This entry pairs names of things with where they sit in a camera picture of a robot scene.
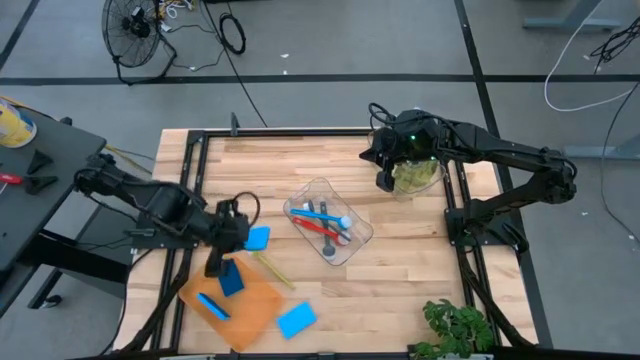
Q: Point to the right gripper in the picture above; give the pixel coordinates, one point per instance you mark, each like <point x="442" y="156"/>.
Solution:
<point x="394" y="145"/>

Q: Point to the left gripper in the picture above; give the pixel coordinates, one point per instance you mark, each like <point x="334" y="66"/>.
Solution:
<point x="229" y="230"/>

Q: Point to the blue scrub sponge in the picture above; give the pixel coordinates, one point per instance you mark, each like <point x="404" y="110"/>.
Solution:
<point x="231" y="277"/>
<point x="213" y="306"/>
<point x="257" y="238"/>
<point x="296" y="320"/>

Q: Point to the blue dish brush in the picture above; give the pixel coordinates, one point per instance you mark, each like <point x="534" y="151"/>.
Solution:
<point x="320" y="216"/>

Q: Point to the red dish brush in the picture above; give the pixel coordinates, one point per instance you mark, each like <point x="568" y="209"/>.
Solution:
<point x="320" y="230"/>

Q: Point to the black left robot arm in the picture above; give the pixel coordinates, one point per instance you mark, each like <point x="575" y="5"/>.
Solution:
<point x="170" y="205"/>

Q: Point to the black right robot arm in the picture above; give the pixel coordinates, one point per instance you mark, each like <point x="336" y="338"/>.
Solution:
<point x="500" y="147"/>

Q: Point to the clear plastic bin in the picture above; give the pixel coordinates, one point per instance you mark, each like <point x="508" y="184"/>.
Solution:
<point x="441" y="182"/>
<point x="350" y="250"/>

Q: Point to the green dish brush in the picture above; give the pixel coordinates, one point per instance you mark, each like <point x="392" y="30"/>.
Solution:
<point x="274" y="271"/>

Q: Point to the orange translucent plastic bin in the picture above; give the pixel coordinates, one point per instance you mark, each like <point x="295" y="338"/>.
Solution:
<point x="250" y="320"/>

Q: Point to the green artificial plant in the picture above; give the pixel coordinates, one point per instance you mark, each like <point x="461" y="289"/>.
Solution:
<point x="457" y="330"/>

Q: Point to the dark grey side table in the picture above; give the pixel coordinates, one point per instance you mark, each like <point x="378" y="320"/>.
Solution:
<point x="45" y="190"/>

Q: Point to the black triangular stand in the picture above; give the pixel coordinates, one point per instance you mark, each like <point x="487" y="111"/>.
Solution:
<point x="37" y="162"/>
<point x="40" y="184"/>

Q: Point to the black floor fan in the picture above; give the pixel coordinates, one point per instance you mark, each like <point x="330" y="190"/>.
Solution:
<point x="131" y="32"/>

